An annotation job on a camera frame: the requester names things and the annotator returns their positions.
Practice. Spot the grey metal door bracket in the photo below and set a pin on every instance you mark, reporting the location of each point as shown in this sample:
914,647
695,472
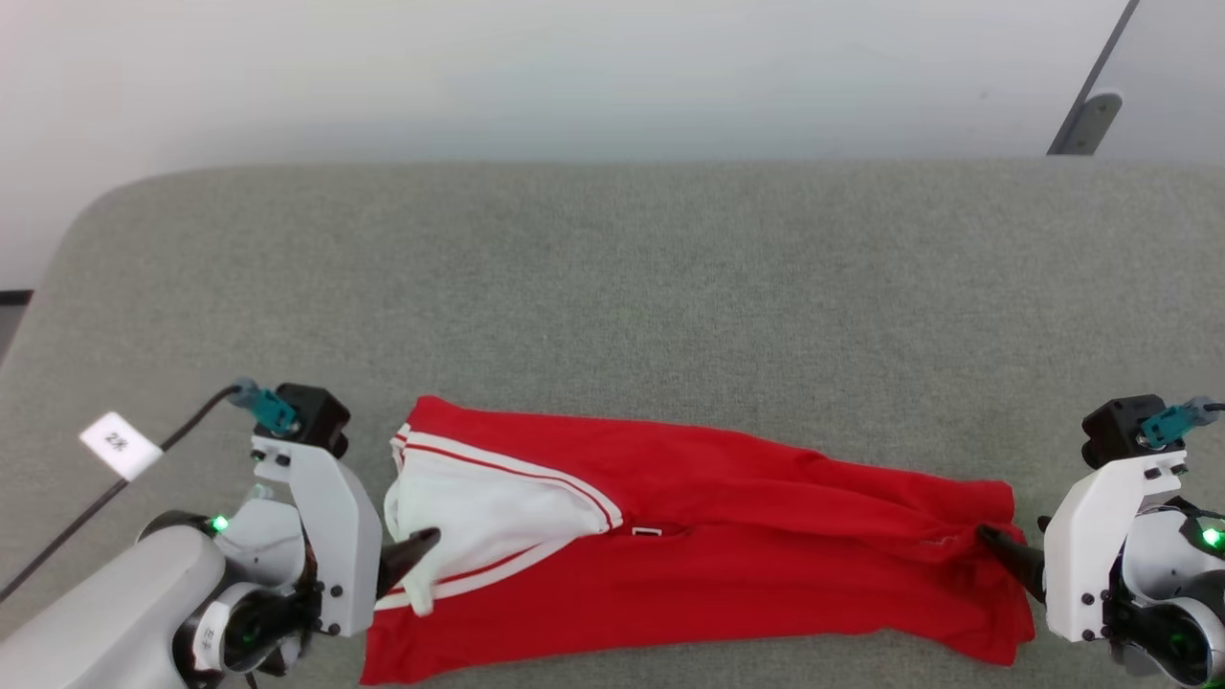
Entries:
1096,120

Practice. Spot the teal camera connector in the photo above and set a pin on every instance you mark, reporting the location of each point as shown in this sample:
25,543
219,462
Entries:
1172,423
268,407

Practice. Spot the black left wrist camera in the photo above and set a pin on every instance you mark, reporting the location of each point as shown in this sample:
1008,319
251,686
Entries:
316,416

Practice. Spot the teal right camera connector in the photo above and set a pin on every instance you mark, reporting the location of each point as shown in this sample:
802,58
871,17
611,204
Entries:
1172,423

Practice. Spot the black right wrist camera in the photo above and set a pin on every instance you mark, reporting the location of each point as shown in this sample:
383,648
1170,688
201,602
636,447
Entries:
1115,431

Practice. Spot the red white Bulls jersey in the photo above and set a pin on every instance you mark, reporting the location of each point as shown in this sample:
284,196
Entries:
766,555

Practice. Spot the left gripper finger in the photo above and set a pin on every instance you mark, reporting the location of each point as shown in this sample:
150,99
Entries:
407,557

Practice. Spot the black baseboard strip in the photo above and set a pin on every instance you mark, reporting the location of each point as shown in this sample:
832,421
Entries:
14,298

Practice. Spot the dark door frame strip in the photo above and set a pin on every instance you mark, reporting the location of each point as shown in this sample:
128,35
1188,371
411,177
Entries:
1115,48

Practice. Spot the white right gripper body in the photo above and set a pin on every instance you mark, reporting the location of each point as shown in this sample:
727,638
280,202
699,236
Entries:
1081,565

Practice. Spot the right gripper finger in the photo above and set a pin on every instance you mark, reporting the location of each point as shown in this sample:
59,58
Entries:
1019,565

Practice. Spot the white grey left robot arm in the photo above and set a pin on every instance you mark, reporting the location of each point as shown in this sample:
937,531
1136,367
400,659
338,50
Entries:
105,612

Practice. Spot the teal left camera connector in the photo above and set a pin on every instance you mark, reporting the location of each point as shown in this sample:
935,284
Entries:
268,407

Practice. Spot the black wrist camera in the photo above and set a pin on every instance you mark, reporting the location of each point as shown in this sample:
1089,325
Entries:
1115,431
316,416

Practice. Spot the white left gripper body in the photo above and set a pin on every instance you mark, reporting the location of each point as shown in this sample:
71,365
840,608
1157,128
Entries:
335,536

